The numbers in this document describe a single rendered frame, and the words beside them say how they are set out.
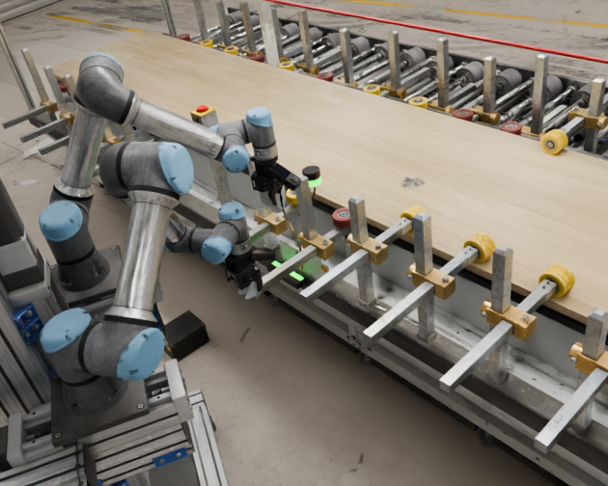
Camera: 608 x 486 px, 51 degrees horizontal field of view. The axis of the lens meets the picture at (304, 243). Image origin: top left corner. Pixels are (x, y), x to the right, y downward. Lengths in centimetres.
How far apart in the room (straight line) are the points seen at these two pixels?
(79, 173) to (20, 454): 78
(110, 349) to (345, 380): 162
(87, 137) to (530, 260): 133
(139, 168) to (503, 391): 115
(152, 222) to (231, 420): 153
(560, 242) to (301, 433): 130
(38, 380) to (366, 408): 144
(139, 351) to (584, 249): 133
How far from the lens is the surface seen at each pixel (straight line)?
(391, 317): 174
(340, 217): 223
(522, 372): 208
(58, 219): 191
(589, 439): 185
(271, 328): 317
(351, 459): 263
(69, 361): 150
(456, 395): 259
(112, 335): 143
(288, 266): 212
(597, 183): 239
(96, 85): 175
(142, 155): 149
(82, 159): 195
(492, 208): 223
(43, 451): 169
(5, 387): 181
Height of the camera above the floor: 217
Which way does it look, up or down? 36 degrees down
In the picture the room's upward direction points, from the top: 10 degrees counter-clockwise
